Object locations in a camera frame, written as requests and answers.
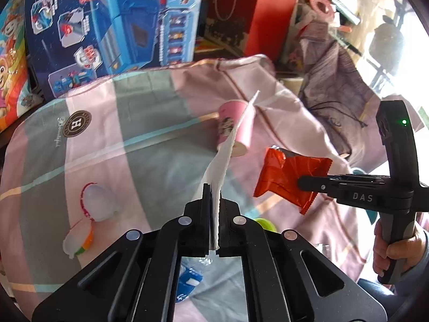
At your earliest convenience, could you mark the white orange green egg shell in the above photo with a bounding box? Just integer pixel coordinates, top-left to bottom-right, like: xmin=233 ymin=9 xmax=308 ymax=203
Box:
xmin=62 ymin=218 xmax=94 ymax=259

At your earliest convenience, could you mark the black cable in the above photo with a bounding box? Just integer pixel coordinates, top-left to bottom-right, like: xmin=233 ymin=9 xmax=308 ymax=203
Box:
xmin=308 ymin=100 xmax=369 ymax=129

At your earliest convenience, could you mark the clear plastic water bottle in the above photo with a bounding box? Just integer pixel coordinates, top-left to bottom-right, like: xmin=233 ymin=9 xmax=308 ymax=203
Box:
xmin=175 ymin=256 xmax=212 ymax=303

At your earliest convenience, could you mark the person's right hand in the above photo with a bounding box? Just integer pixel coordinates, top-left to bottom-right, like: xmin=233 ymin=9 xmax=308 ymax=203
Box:
xmin=372 ymin=219 xmax=428 ymax=277

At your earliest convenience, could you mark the blue toy truck box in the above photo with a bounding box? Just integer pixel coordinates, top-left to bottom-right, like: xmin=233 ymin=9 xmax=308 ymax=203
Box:
xmin=25 ymin=0 xmax=201 ymax=99

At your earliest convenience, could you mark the red gift bag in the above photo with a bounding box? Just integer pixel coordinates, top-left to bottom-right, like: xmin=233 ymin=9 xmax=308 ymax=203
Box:
xmin=204 ymin=0 xmax=297 ymax=62

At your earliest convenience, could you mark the pink paper cup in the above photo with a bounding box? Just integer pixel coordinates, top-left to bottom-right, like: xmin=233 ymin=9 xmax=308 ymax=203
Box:
xmin=217 ymin=100 xmax=255 ymax=157

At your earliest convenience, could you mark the pink grey plaid cloth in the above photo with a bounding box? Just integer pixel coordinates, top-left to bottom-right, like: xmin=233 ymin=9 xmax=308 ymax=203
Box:
xmin=1 ymin=56 xmax=373 ymax=317

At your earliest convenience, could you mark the grey purple garment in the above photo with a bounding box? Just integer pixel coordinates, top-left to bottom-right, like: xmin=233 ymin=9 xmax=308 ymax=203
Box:
xmin=298 ymin=21 xmax=380 ymax=159

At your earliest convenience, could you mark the red plastic wrapper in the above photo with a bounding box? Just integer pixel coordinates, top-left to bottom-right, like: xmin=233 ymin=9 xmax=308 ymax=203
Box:
xmin=253 ymin=146 xmax=332 ymax=215

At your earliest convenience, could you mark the lime green plastic lid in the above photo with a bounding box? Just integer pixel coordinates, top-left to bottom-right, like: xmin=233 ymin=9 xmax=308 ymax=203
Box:
xmin=254 ymin=218 xmax=278 ymax=233

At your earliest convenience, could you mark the colourful cartoon toy box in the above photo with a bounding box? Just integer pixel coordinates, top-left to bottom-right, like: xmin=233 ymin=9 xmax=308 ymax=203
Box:
xmin=1 ymin=0 xmax=42 ymax=131

